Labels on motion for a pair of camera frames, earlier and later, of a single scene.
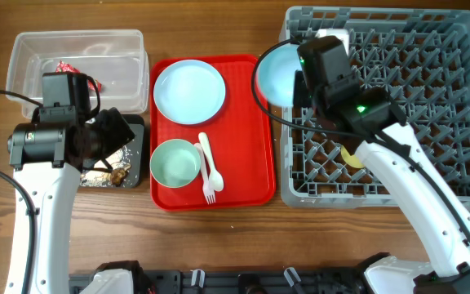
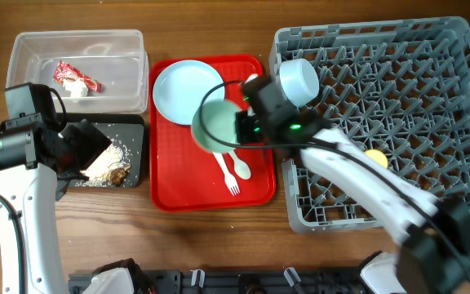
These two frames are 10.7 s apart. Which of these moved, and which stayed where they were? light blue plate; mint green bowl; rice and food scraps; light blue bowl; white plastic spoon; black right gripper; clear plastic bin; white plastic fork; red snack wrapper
Moved: mint green bowl; white plastic fork; black right gripper; white plastic spoon; light blue bowl
Stayed: red snack wrapper; clear plastic bin; rice and food scraps; light blue plate
